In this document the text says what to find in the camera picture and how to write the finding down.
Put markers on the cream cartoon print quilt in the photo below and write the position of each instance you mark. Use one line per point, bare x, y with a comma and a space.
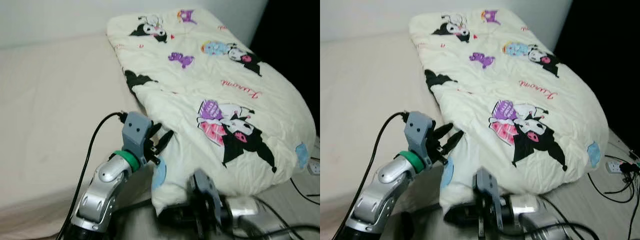
200, 100
500, 100

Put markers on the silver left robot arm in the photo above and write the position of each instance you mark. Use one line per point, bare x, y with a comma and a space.
100, 200
385, 200

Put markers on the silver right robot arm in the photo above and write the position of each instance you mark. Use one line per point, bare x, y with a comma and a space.
250, 215
530, 215

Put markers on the bed with cream sheet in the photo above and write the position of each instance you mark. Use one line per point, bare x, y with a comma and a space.
50, 100
360, 100

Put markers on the white power strip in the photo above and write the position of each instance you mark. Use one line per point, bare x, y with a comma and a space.
314, 167
616, 166

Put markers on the tall black cabinet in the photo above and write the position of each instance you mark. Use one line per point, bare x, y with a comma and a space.
600, 30
295, 50

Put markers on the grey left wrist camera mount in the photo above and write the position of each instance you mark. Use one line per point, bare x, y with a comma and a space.
419, 135
136, 135

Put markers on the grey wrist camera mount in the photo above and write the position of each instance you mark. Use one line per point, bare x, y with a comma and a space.
419, 135
205, 192
136, 135
487, 195

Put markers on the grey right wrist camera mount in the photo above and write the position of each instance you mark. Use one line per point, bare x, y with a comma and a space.
205, 192
487, 195

